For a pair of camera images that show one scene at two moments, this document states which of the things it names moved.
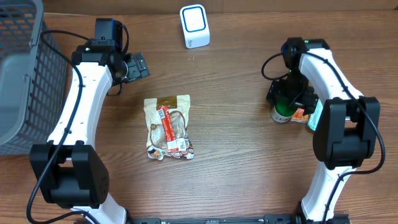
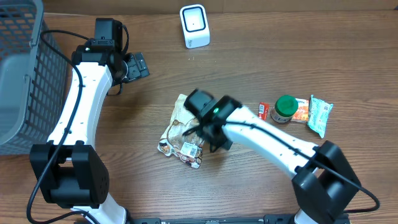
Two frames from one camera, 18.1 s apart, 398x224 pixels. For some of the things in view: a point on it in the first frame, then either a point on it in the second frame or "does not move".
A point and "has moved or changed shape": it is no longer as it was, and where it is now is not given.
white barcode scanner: [195, 26] does not move
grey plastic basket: [33, 81] does not move
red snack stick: [173, 145] -> [263, 110]
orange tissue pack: [298, 117] does not move
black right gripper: [289, 98] -> [205, 131]
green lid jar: [282, 112] does not move
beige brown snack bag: [167, 117] has moved or changed shape
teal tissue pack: [314, 117] does not move
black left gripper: [137, 68] does not move
